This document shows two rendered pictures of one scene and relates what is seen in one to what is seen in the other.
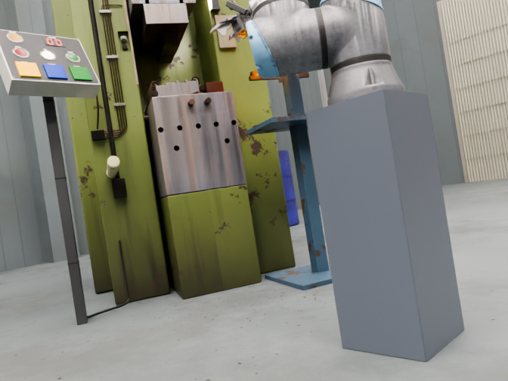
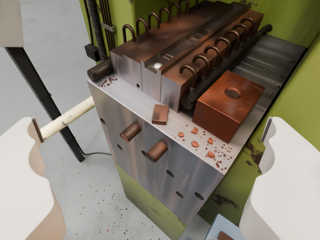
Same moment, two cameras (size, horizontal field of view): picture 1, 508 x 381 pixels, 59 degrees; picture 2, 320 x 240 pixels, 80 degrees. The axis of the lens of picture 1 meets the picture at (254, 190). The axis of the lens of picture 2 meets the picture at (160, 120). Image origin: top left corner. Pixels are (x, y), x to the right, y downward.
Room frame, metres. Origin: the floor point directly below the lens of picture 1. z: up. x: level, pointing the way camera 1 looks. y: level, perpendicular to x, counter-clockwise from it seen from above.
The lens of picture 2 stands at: (1.95, -0.02, 1.23)
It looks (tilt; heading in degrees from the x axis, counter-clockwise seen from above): 51 degrees down; 56
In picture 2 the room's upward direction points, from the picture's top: 3 degrees clockwise
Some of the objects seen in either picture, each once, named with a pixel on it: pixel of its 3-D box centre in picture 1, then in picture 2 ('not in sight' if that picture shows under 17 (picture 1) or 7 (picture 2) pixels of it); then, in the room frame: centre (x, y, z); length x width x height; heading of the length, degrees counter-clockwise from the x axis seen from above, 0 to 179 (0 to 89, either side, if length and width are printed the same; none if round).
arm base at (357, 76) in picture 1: (363, 83); not in sight; (1.13, -0.31, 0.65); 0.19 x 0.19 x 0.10
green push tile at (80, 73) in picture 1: (80, 74); not in sight; (1.82, 0.62, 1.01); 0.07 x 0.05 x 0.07; 133
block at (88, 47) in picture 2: (97, 135); (93, 52); (2.10, 0.68, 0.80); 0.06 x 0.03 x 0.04; 108
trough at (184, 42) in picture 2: not in sight; (205, 30); (2.31, 0.32, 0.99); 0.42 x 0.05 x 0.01; 18
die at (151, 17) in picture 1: (161, 30); not in sight; (2.30, 0.34, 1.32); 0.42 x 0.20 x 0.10; 18
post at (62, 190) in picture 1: (63, 193); (48, 105); (1.85, 0.78, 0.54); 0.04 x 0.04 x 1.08; 18
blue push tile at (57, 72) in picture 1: (54, 72); not in sight; (1.75, 0.70, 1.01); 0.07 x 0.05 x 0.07; 133
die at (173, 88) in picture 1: (171, 100); (195, 40); (2.30, 0.34, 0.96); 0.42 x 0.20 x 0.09; 18
